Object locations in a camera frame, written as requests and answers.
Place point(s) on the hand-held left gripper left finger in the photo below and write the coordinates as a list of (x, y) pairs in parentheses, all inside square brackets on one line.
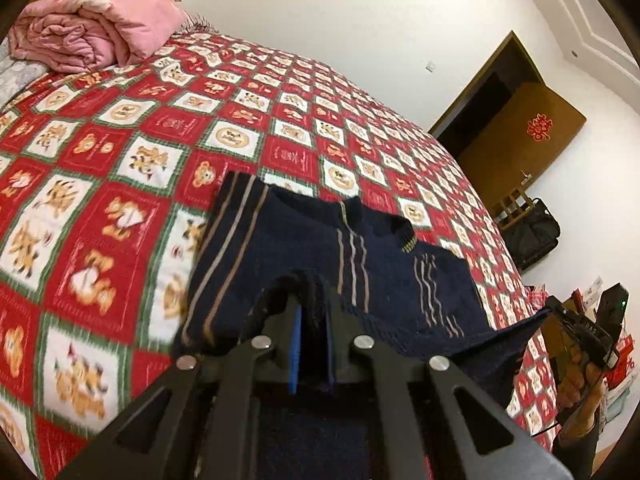
[(295, 355)]

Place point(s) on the wooden chair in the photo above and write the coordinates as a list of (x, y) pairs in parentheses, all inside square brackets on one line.
[(512, 207)]

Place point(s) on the person's right hand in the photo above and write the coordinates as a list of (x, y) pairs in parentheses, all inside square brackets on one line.
[(575, 390)]

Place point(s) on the grey floral pillow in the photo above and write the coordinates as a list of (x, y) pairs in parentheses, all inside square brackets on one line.
[(15, 75)]

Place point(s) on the dark wooden door frame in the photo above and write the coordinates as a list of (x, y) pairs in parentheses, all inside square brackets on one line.
[(500, 52)]

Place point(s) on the folded pink quilt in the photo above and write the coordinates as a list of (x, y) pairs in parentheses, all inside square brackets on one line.
[(100, 20)]

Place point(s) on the brown wooden door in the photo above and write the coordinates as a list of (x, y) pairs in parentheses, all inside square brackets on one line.
[(515, 160)]

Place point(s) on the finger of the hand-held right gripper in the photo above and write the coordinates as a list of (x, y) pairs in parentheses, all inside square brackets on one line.
[(560, 310)]

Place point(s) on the red checkered bear bedspread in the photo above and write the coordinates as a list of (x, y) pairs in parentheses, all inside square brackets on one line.
[(110, 160)]

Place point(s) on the red paper door decoration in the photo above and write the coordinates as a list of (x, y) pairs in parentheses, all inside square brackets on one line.
[(537, 126)]

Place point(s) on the black bag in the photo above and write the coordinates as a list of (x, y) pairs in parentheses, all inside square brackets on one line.
[(535, 237)]

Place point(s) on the person's right forearm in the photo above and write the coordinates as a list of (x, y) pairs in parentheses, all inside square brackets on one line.
[(575, 455)]

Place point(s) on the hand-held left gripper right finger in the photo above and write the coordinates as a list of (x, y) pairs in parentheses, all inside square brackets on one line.
[(328, 355)]

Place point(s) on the navy patterned knit sweater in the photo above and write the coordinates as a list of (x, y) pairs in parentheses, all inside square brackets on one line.
[(310, 240)]

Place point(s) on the grey striped cloth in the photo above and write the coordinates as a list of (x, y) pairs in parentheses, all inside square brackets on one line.
[(197, 22)]

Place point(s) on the red white plastic bag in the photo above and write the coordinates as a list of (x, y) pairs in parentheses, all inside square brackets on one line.
[(536, 297)]

